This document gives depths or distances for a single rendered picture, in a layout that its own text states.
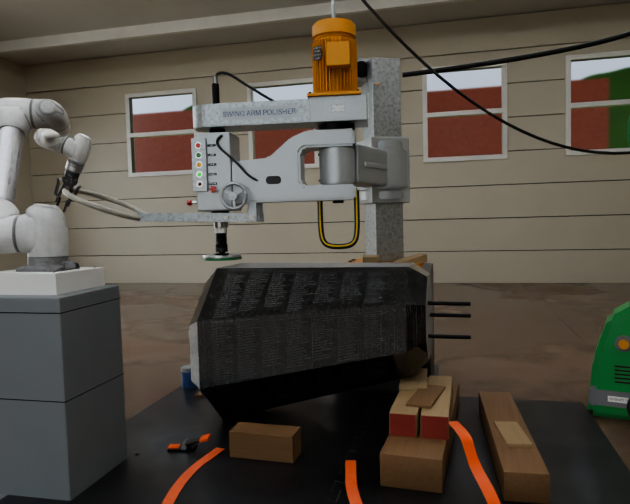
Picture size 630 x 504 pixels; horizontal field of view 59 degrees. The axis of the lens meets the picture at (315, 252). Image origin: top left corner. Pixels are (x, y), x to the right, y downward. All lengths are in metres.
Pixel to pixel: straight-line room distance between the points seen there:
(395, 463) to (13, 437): 1.49
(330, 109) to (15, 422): 2.01
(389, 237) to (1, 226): 2.16
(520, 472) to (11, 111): 2.56
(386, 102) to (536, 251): 5.76
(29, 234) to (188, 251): 7.52
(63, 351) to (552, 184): 7.73
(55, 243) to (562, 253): 7.67
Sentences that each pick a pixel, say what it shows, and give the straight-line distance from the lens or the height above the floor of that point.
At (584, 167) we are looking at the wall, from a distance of 9.13.
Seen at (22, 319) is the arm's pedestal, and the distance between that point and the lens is 2.42.
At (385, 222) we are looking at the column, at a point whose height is 1.03.
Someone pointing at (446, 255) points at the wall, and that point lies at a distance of 8.92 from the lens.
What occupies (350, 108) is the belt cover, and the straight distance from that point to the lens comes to 2.97.
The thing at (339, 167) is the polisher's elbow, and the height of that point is 1.33.
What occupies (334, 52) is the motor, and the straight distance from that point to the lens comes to 3.00.
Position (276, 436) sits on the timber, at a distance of 2.55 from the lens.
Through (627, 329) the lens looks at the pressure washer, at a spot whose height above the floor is 0.47.
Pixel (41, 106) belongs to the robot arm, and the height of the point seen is 1.60.
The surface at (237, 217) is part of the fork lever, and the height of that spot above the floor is 1.08.
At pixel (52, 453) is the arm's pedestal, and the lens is 2.49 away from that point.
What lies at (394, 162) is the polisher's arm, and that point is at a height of 1.40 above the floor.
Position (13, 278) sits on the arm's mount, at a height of 0.87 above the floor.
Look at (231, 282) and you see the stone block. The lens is 2.87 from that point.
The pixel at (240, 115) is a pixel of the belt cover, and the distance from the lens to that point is 3.06.
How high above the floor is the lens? 1.07
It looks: 3 degrees down
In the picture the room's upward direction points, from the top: 2 degrees counter-clockwise
